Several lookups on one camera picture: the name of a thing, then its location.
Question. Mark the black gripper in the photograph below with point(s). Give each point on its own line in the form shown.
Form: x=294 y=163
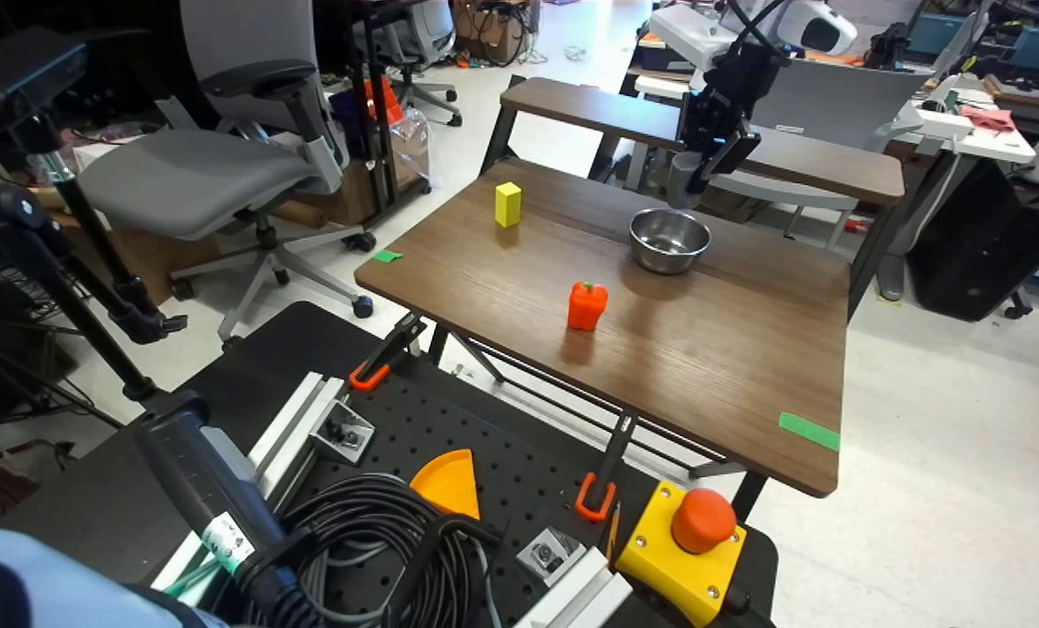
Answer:
x=721 y=124

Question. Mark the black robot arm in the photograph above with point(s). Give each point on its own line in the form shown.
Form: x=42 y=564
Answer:
x=768 y=36

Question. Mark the silver metal bowl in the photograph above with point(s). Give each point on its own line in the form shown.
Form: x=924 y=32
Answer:
x=666 y=240

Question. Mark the yellow block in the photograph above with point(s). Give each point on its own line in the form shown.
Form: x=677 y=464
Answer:
x=508 y=204

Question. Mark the wooden bench table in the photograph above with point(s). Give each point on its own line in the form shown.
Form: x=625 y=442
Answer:
x=865 y=177

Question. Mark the orange pepper toy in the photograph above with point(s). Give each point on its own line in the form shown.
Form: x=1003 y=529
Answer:
x=587 y=304

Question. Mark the green tape strip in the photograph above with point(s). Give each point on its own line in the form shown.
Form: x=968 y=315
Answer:
x=809 y=429
x=389 y=256

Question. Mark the orange black clamp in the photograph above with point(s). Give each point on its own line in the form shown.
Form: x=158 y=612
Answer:
x=598 y=491
x=381 y=361

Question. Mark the yellow emergency stop box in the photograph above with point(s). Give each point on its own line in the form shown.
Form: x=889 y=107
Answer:
x=686 y=548

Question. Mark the orange wedge piece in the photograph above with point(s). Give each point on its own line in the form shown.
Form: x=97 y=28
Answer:
x=450 y=482

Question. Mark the grey office chair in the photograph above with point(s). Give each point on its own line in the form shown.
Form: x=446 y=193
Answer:
x=185 y=183

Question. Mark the black tripod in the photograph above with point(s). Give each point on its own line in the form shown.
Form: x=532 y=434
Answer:
x=35 y=250

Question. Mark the aluminium extrusion rail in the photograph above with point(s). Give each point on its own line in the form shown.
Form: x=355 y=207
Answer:
x=585 y=599
x=314 y=414

